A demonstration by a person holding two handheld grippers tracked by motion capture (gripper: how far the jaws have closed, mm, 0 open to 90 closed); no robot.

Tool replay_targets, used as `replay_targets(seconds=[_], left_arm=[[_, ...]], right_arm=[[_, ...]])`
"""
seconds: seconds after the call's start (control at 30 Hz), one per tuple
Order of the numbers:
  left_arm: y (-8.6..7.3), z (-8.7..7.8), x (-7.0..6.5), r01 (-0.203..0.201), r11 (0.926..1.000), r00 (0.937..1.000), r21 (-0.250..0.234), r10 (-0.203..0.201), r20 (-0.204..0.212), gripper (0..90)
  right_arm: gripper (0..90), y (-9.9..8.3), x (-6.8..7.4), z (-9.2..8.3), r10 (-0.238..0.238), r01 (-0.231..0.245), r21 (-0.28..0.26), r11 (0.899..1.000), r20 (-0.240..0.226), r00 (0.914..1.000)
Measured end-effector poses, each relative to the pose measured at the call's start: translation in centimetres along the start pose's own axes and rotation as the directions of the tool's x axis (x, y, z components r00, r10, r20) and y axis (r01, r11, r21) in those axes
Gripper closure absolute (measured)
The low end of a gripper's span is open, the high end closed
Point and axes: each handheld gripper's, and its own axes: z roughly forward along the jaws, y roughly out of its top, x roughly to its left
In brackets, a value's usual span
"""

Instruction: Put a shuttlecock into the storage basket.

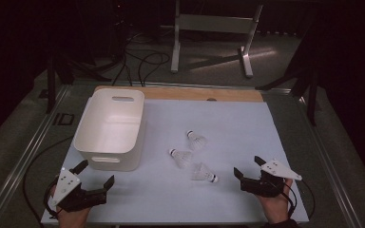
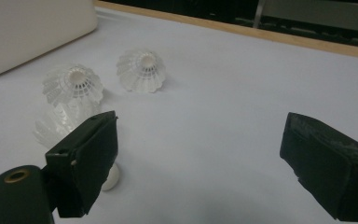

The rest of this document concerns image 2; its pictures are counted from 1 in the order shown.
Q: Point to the grey metal stand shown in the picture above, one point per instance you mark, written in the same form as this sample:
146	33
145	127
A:
317	15

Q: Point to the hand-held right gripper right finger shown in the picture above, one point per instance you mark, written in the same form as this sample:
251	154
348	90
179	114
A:
326	168

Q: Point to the white plastic storage bin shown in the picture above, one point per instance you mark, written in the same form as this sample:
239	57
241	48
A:
28	31

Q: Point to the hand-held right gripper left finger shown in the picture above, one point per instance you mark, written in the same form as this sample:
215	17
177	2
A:
87	155

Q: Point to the pale blue table mat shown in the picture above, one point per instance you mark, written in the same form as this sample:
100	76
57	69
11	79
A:
214	93

